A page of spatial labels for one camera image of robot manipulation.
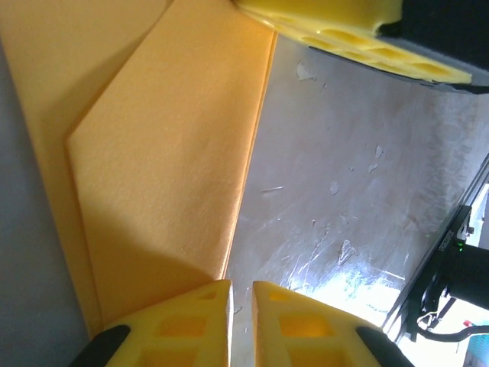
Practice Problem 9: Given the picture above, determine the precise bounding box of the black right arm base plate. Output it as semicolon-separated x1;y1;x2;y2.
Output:
437;205;475;254

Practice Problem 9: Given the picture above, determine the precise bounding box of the orange paper sheet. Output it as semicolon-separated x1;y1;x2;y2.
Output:
0;0;279;339

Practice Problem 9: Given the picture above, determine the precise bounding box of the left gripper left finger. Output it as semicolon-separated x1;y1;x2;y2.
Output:
68;279;235;367

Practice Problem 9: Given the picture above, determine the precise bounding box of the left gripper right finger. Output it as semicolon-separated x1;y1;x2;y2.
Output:
251;281;416;367

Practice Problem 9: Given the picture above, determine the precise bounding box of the aluminium mounting rail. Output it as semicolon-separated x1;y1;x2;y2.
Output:
380;152;489;343

